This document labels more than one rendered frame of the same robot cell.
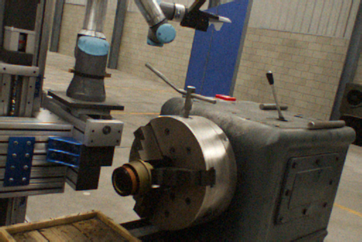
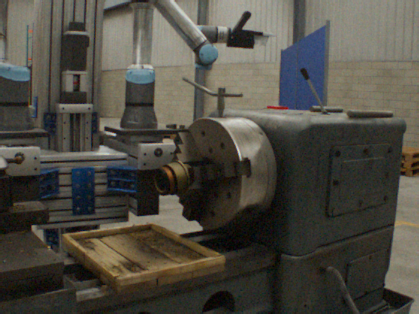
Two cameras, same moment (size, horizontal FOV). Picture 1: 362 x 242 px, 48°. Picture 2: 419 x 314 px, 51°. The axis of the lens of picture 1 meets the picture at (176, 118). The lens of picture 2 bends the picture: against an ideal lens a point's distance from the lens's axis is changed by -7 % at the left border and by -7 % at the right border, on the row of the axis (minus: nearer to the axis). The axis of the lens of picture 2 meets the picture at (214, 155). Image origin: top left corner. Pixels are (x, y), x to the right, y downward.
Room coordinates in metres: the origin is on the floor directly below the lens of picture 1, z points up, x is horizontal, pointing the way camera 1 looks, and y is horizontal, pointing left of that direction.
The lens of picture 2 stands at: (-0.19, -0.21, 1.30)
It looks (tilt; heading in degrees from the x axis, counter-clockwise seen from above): 7 degrees down; 9
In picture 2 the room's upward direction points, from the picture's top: 2 degrees clockwise
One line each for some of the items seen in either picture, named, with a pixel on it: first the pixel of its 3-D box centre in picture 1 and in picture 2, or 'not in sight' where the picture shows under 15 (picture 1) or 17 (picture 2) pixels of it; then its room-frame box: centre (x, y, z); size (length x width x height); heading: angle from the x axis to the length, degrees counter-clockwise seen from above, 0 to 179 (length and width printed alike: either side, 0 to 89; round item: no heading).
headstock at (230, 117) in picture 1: (250, 165); (307, 168); (1.42, -0.29, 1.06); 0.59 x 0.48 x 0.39; 137
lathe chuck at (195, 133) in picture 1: (174, 170); (218, 173); (1.11, -0.02, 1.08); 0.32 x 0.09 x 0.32; 47
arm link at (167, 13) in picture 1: (160, 10); (203, 34); (1.78, 0.15, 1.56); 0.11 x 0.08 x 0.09; 108
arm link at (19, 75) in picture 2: not in sight; (12, 83); (1.25, 0.75, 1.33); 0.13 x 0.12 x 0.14; 61
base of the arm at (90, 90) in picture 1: (88, 85); (139, 114); (1.57, 0.36, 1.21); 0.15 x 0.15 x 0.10
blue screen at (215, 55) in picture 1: (206, 65); (296, 105); (7.93, -0.38, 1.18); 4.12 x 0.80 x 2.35; 9
